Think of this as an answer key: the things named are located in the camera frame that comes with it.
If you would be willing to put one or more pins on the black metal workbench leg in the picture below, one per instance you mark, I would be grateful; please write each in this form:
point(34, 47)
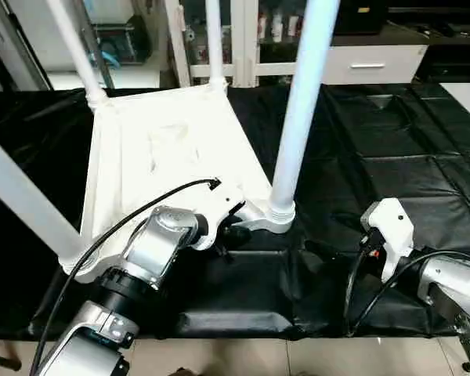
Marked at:
point(0, 362)

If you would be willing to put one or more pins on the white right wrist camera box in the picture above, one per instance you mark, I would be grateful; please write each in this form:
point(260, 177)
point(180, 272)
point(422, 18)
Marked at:
point(392, 223)

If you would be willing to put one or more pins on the white drawer unit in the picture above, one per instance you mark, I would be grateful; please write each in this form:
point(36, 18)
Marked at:
point(376, 66)

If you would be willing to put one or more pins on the white glass door cabinet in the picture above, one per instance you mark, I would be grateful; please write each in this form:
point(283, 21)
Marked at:
point(247, 47)

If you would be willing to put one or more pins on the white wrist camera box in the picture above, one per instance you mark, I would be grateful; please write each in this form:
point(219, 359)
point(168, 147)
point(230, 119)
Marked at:
point(392, 223)
point(219, 205)

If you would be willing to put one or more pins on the white plastic table top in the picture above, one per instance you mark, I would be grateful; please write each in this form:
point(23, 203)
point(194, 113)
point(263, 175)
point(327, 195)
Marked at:
point(164, 141)

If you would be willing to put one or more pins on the black table mat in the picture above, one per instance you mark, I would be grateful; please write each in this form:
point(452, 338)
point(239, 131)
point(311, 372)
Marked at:
point(392, 157)

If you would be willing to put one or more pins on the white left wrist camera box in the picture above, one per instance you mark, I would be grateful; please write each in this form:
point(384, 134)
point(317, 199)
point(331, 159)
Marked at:
point(219, 205)

